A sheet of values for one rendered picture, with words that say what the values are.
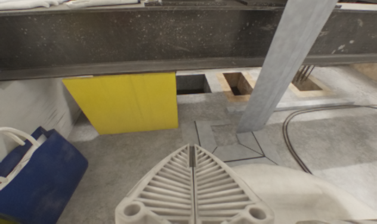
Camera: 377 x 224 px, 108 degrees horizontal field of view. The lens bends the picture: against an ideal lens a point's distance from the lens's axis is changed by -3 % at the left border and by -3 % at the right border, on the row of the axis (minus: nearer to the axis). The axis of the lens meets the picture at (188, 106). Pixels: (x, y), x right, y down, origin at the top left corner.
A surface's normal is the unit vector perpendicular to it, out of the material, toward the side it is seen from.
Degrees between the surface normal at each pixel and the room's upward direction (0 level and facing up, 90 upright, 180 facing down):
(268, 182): 0
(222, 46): 90
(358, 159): 0
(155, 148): 0
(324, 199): 73
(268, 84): 90
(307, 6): 90
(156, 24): 90
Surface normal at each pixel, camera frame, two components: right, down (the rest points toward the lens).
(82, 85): 0.12, 0.69
